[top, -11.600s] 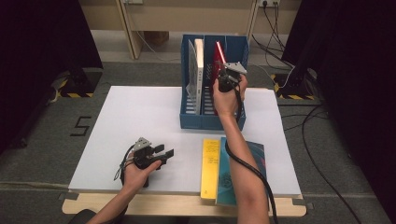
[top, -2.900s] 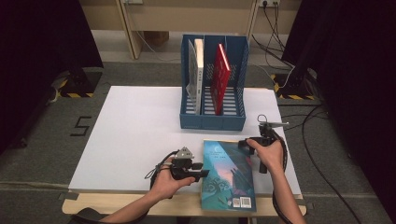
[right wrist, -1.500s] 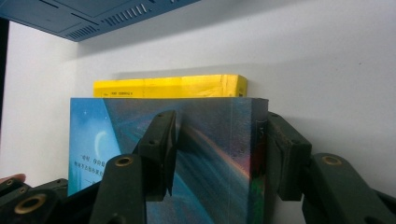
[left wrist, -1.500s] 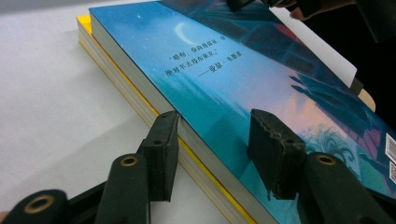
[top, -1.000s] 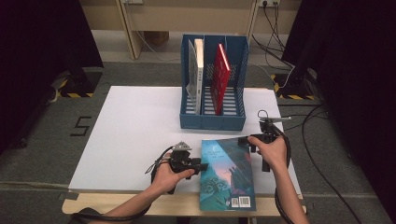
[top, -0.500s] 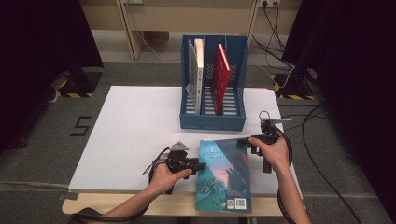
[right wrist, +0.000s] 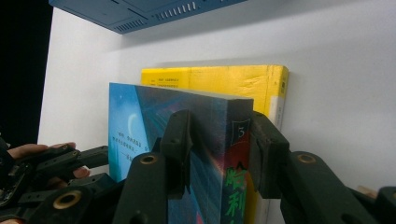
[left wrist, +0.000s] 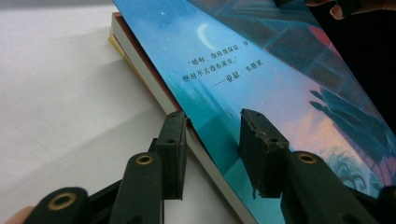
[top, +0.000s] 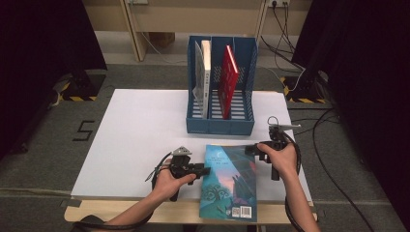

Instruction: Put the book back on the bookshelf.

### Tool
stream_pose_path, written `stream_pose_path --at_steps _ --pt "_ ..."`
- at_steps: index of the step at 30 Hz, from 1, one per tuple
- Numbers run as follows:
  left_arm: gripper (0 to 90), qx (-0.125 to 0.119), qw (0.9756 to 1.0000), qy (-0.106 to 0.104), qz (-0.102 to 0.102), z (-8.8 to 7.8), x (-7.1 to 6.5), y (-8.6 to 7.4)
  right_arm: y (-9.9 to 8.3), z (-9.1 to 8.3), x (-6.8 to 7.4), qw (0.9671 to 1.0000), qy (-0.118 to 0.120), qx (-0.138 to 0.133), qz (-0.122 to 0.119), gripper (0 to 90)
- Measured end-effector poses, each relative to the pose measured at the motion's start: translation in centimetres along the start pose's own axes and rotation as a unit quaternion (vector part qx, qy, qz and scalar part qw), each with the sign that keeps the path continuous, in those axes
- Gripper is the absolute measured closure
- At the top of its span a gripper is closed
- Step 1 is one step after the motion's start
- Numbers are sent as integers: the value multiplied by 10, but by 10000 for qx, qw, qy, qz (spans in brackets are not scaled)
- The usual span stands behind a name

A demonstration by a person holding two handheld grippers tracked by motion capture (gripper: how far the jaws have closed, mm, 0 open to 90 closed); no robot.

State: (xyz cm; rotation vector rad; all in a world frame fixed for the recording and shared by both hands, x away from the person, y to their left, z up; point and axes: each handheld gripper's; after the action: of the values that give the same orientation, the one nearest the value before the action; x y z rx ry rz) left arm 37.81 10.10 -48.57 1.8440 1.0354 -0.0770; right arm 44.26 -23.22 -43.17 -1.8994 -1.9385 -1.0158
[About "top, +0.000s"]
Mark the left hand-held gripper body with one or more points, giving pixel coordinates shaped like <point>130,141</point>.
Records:
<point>180,164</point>

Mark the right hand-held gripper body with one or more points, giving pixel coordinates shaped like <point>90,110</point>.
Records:
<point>277,138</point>

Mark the teal blue book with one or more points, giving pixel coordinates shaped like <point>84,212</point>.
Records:
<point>228,187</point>

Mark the blue plastic file rack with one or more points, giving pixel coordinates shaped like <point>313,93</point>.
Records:
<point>206,127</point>

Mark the red book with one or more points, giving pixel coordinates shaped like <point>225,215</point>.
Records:
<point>228,83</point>

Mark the white picture-grid book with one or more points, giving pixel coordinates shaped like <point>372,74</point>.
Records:
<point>206,77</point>

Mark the person's right hand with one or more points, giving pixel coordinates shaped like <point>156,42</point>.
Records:
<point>285,161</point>

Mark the person's left hand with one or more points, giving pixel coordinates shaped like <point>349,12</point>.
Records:
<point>166,185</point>

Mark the light wooden table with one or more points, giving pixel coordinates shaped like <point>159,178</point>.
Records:
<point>190,212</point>

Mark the white board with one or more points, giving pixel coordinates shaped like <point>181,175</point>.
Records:
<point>145,129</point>

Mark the black stand base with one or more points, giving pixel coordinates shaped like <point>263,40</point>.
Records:
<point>306,90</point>
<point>83,85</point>

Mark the black curtain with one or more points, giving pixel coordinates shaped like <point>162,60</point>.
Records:
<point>38,48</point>
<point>370,64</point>

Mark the cardboard box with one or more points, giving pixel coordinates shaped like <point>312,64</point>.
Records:
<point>162,38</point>

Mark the beige wooden desk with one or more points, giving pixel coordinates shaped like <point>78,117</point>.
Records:
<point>193,16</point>

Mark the white wall socket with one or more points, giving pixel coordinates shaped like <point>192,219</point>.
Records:
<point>138,1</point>
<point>278,2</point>

